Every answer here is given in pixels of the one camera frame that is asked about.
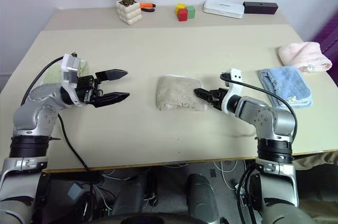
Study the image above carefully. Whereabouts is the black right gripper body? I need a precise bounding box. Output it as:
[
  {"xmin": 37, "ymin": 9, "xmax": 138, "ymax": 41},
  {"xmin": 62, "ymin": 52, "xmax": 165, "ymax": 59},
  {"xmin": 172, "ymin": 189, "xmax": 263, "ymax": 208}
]
[{"xmin": 210, "ymin": 88, "xmax": 229, "ymax": 113}]

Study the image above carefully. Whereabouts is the beige towel with white trim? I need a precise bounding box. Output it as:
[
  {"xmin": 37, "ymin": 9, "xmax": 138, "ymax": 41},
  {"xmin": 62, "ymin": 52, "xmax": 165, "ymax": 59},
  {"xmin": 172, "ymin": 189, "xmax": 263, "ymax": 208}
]
[{"xmin": 155, "ymin": 73, "xmax": 208, "ymax": 112}]

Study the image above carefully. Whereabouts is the pink fluffy towel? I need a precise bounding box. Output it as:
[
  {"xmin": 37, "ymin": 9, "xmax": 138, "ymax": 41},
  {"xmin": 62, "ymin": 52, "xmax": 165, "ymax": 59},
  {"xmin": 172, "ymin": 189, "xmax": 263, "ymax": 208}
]
[{"xmin": 278, "ymin": 41, "xmax": 333, "ymax": 73}]

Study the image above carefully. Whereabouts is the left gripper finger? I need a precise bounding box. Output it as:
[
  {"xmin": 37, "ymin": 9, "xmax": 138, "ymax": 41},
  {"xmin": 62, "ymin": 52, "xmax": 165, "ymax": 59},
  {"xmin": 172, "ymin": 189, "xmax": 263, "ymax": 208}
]
[
  {"xmin": 95, "ymin": 69, "xmax": 129, "ymax": 82},
  {"xmin": 92, "ymin": 91, "xmax": 130, "ymax": 108}
]

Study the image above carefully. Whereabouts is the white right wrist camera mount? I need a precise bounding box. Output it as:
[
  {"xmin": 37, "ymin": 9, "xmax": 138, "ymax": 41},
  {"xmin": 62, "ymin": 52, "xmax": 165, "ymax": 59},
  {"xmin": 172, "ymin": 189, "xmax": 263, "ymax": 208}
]
[{"xmin": 221, "ymin": 68, "xmax": 243, "ymax": 115}]

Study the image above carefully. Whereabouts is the dark rounded shape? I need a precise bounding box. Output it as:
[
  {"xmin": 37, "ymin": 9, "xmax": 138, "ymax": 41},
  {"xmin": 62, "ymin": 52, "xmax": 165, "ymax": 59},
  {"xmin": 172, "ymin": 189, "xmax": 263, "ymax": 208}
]
[
  {"xmin": 113, "ymin": 175, "xmax": 150, "ymax": 217},
  {"xmin": 186, "ymin": 173, "xmax": 220, "ymax": 224}
]

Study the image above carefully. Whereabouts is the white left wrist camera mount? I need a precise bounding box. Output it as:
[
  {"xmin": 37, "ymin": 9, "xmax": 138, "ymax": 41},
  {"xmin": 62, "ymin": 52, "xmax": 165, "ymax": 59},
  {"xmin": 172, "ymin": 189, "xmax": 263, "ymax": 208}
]
[{"xmin": 60, "ymin": 53, "xmax": 88, "ymax": 107}]

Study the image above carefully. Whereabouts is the blue cloth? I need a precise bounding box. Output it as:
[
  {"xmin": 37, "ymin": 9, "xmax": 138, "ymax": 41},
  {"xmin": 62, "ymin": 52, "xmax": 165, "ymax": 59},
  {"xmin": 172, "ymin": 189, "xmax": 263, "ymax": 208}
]
[{"xmin": 258, "ymin": 65, "xmax": 314, "ymax": 109}]

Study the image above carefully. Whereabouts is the grey square box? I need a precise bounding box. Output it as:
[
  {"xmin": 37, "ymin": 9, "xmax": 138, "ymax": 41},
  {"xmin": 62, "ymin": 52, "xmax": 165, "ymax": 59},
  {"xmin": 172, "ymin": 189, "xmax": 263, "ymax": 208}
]
[{"xmin": 67, "ymin": 183, "xmax": 84, "ymax": 201}]

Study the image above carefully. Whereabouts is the flat white box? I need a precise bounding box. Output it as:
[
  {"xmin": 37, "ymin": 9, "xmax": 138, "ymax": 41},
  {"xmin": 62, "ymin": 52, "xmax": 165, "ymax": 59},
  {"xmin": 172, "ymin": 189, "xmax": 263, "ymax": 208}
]
[{"xmin": 202, "ymin": 0, "xmax": 245, "ymax": 20}]

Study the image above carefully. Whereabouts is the white cable under table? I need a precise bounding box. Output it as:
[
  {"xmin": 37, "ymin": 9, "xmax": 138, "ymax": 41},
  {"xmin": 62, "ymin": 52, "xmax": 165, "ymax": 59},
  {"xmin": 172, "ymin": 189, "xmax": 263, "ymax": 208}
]
[
  {"xmin": 101, "ymin": 168, "xmax": 133, "ymax": 181},
  {"xmin": 213, "ymin": 159, "xmax": 239, "ymax": 191}
]

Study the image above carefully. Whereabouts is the beige trouser fabric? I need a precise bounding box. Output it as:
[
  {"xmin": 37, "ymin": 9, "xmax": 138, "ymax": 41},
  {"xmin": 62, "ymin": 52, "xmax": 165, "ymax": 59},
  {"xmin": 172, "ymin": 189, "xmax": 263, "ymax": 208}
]
[{"xmin": 292, "ymin": 151, "xmax": 338, "ymax": 172}]

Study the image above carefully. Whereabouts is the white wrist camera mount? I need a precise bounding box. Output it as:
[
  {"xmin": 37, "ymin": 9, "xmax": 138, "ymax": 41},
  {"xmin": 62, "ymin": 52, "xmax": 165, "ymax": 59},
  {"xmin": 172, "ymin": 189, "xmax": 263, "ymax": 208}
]
[
  {"xmin": 221, "ymin": 68, "xmax": 243, "ymax": 115},
  {"xmin": 60, "ymin": 53, "xmax": 88, "ymax": 107}
]

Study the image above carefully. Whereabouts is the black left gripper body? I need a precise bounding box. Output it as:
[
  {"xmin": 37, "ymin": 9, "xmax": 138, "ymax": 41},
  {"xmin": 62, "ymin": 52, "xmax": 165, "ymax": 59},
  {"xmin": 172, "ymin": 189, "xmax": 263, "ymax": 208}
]
[{"xmin": 75, "ymin": 74, "xmax": 104, "ymax": 106}]

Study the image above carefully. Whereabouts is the dark fabric object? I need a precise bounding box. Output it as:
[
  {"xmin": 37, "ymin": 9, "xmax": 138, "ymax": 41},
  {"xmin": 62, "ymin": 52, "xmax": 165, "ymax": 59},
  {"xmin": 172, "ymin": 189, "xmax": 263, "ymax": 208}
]
[{"xmin": 314, "ymin": 14, "xmax": 338, "ymax": 60}]

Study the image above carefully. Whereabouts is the red wooden block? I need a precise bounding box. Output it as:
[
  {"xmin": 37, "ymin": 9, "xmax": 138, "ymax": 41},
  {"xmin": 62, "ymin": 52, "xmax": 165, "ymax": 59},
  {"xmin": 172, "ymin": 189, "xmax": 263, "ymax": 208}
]
[{"xmin": 177, "ymin": 8, "xmax": 189, "ymax": 22}]

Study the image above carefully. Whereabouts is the light green towel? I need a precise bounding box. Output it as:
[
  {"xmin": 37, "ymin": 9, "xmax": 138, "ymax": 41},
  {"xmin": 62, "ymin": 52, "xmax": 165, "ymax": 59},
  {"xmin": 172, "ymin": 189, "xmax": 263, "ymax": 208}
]
[{"xmin": 43, "ymin": 60, "xmax": 90, "ymax": 86}]

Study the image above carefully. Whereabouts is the orange black marker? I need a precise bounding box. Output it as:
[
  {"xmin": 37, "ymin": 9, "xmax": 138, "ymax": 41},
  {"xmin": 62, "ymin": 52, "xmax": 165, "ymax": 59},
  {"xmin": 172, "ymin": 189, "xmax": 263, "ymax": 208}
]
[{"xmin": 139, "ymin": 2, "xmax": 156, "ymax": 13}]

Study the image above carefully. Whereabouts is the long black box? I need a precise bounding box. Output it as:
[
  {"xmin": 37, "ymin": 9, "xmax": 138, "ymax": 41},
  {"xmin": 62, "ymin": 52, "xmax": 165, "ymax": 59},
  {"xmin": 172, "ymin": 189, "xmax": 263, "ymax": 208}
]
[{"xmin": 242, "ymin": 1, "xmax": 279, "ymax": 15}]

